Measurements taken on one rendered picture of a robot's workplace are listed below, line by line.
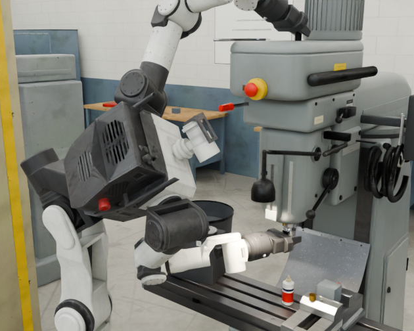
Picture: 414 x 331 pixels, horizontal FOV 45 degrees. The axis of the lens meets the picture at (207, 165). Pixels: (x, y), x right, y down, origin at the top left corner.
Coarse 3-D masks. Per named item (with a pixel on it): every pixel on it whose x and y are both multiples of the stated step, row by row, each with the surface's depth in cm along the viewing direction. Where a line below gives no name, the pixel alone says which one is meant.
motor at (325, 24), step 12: (312, 0) 165; (324, 0) 162; (336, 0) 160; (348, 0) 160; (360, 0) 162; (312, 12) 165; (324, 12) 162; (336, 12) 161; (348, 12) 161; (360, 12) 164; (312, 24) 166; (324, 24) 163; (336, 24) 162; (348, 24) 162; (360, 24) 165; (312, 36) 166; (324, 36) 164; (336, 36) 163; (348, 36) 163; (360, 36) 166
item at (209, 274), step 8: (208, 232) 192; (216, 232) 194; (224, 232) 197; (200, 240) 190; (184, 248) 195; (216, 264) 193; (224, 264) 201; (184, 272) 197; (192, 272) 195; (200, 272) 194; (208, 272) 192; (216, 272) 194; (224, 272) 201; (200, 280) 194; (208, 280) 193; (216, 280) 195
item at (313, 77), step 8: (328, 72) 138; (336, 72) 141; (344, 72) 145; (352, 72) 149; (360, 72) 154; (368, 72) 159; (376, 72) 165; (312, 80) 132; (320, 80) 133; (328, 80) 136; (336, 80) 141; (344, 80) 146
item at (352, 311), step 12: (348, 300) 163; (360, 300) 171; (300, 312) 161; (348, 312) 164; (360, 312) 171; (288, 324) 154; (300, 324) 156; (312, 324) 156; (324, 324) 154; (336, 324) 158; (348, 324) 164
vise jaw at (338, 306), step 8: (304, 296) 163; (320, 296) 163; (304, 304) 161; (312, 304) 160; (320, 304) 159; (328, 304) 158; (336, 304) 158; (312, 312) 160; (320, 312) 158; (328, 312) 156; (336, 312) 156
